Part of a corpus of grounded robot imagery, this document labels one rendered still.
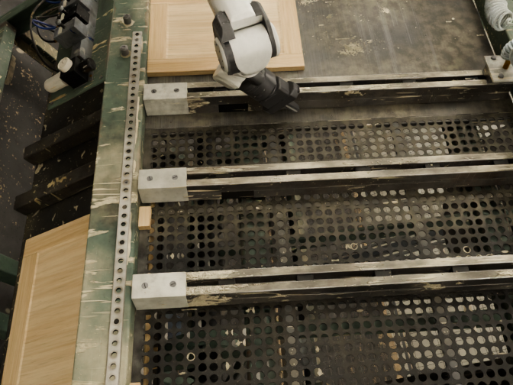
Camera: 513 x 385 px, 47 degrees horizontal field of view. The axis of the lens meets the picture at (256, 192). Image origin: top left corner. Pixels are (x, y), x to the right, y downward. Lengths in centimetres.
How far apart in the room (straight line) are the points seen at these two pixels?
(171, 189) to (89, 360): 46
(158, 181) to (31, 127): 130
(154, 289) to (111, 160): 42
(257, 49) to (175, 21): 77
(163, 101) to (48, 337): 77
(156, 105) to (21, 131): 108
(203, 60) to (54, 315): 90
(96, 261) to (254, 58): 62
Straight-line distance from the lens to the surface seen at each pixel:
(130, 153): 163
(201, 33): 197
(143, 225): 154
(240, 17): 129
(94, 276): 146
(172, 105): 173
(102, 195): 157
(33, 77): 292
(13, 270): 219
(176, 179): 153
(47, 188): 213
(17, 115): 273
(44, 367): 186
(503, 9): 189
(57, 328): 187
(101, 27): 202
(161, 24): 202
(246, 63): 130
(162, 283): 140
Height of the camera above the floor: 178
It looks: 24 degrees down
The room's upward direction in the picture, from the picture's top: 70 degrees clockwise
